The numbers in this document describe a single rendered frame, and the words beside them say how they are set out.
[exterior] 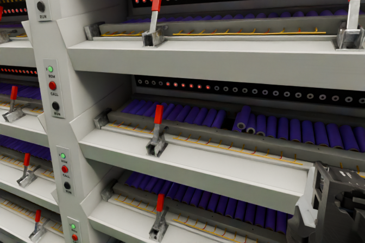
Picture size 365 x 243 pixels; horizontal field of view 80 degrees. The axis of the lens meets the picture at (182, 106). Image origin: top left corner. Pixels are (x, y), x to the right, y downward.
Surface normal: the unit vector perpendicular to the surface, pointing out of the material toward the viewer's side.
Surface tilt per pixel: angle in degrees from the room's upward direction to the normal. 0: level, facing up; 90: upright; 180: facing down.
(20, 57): 107
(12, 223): 17
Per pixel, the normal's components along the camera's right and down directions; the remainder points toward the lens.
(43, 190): -0.11, -0.86
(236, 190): -0.39, 0.51
